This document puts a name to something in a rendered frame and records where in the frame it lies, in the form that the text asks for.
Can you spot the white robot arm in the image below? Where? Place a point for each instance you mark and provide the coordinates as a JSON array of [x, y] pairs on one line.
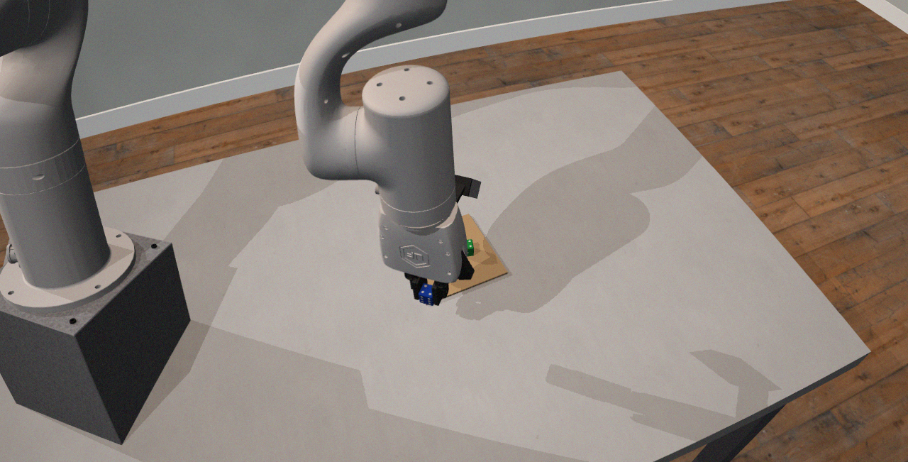
[[402, 140]]

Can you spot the blue die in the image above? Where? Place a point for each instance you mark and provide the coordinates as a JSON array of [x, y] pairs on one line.
[[425, 294]]

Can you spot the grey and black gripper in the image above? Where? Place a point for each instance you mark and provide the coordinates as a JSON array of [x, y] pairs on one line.
[[437, 252]]

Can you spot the tan square mat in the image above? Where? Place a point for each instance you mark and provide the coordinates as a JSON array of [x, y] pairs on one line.
[[485, 262]]

